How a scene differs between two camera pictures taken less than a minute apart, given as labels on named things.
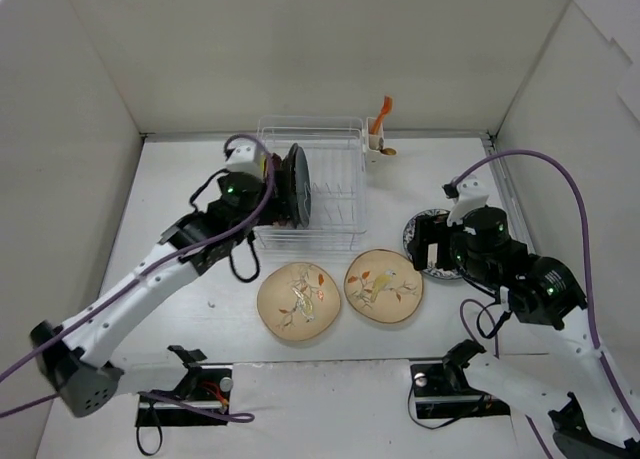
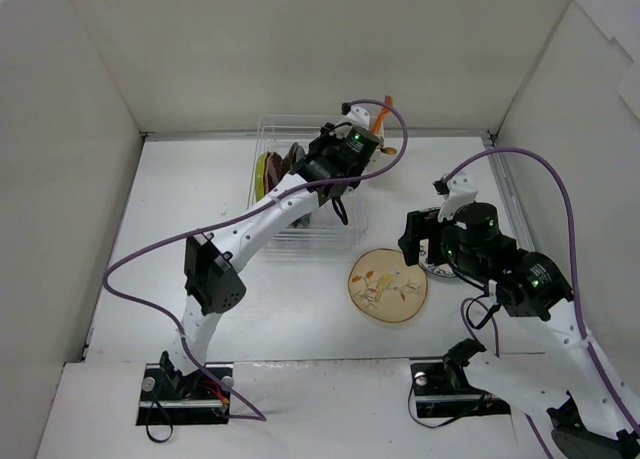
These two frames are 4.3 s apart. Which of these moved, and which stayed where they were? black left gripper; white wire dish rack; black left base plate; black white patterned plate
Moved: black left gripper
Stayed: black left base plate; white wire dish rack; black white patterned plate
